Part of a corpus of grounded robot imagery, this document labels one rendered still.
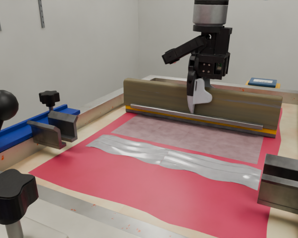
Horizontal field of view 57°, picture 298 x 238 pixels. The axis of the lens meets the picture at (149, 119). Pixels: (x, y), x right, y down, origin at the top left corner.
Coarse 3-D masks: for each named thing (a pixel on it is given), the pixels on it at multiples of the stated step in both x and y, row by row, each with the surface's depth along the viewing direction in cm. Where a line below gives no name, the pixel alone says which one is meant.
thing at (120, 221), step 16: (160, 80) 106; (176, 80) 103; (112, 96) 83; (288, 96) 88; (80, 112) 70; (96, 112) 75; (16, 144) 53; (32, 144) 57; (0, 160) 51; (16, 160) 54; (48, 192) 39; (80, 208) 36; (96, 208) 36; (112, 224) 34; (128, 224) 34; (144, 224) 34
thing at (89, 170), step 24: (120, 120) 75; (144, 120) 75; (168, 120) 75; (168, 144) 61; (48, 168) 52; (72, 168) 52; (96, 168) 52; (120, 168) 52; (144, 168) 52; (96, 192) 45; (120, 192) 45
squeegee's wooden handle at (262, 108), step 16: (128, 80) 76; (144, 80) 76; (128, 96) 78; (144, 96) 75; (160, 96) 73; (176, 96) 71; (224, 96) 66; (240, 96) 64; (256, 96) 62; (272, 96) 62; (208, 112) 69; (224, 112) 67; (240, 112) 65; (256, 112) 63; (272, 112) 62; (272, 128) 63
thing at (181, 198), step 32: (192, 128) 70; (224, 160) 55; (256, 160) 55; (160, 192) 45; (192, 192) 45; (224, 192) 45; (256, 192) 45; (192, 224) 39; (224, 224) 39; (256, 224) 39
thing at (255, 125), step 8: (136, 104) 77; (160, 112) 73; (168, 112) 72; (176, 112) 71; (184, 112) 71; (208, 120) 68; (216, 120) 67; (224, 120) 66; (232, 120) 65; (240, 120) 65; (256, 128) 63
